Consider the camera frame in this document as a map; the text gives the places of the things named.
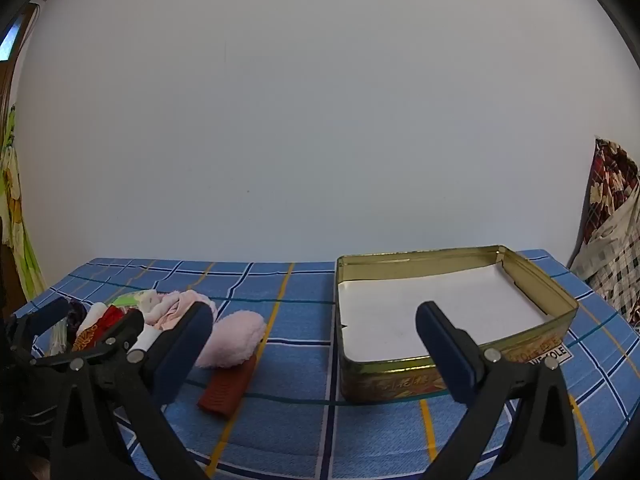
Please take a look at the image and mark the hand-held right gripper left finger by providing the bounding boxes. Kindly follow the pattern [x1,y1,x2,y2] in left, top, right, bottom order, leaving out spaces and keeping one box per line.
[50,302,215,480]

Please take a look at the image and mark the pink fluffy puff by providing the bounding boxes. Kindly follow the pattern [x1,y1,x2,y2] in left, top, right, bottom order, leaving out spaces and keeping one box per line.
[194,310,267,371]

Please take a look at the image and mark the cotton swab packet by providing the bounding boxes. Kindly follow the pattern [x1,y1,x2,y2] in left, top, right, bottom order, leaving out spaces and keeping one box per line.
[50,290,158,356]

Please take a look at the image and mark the white checked cloth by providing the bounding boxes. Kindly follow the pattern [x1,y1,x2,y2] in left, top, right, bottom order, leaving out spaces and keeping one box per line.
[570,200,640,328]

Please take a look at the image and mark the pink sock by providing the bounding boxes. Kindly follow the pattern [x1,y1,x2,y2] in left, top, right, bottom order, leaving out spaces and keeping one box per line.
[142,290,218,333]

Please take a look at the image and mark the orange pouch with red top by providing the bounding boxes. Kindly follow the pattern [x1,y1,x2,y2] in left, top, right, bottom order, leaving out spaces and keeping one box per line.
[72,304,126,353]

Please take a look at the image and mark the blue plaid blanket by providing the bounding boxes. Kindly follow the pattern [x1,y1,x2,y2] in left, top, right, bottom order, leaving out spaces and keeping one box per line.
[10,247,640,480]

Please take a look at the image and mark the purple scrunchie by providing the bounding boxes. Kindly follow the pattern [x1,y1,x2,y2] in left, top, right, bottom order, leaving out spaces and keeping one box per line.
[65,299,93,333]

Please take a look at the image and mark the green yellow floral curtain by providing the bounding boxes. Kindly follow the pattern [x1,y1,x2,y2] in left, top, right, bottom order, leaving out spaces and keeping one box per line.
[0,105,48,306]

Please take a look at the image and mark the dark red floral quilt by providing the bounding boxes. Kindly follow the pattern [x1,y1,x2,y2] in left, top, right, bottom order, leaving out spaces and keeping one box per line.
[582,137,640,246]

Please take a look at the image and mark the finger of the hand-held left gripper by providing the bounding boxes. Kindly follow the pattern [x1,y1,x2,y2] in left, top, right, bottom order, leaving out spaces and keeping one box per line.
[32,310,145,366]
[7,297,71,356]

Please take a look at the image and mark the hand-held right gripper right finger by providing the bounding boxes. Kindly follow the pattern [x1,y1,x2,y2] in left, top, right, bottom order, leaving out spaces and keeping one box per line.
[416,302,581,480]

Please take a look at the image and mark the brown wooden door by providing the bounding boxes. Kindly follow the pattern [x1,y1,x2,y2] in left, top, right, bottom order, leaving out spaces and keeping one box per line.
[0,2,41,126]

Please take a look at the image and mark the white paper tin liner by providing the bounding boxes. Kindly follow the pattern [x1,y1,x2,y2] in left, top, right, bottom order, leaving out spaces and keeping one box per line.
[339,262,548,363]

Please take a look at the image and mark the door window pane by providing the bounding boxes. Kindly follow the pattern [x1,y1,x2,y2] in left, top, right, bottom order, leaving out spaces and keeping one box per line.
[0,12,26,63]

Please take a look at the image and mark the red-brown ribbed sleeve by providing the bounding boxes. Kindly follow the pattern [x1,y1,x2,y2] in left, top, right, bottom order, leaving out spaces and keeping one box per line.
[197,352,258,421]

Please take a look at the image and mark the gold metal tin box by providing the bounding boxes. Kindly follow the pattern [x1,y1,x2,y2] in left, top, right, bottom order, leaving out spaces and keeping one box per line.
[335,245,581,403]

